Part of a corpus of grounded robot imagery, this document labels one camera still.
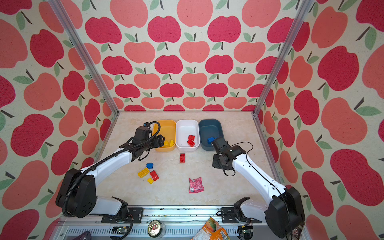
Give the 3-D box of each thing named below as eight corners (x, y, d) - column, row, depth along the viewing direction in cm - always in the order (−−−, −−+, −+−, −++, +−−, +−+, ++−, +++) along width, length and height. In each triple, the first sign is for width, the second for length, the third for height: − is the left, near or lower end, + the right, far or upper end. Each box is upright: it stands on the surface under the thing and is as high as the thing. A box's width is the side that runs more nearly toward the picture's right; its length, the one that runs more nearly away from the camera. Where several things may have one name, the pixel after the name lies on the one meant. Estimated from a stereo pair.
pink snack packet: (188, 193, 83) (188, 192, 82) (188, 178, 89) (188, 177, 87) (204, 193, 83) (204, 192, 82) (203, 178, 89) (203, 177, 87)
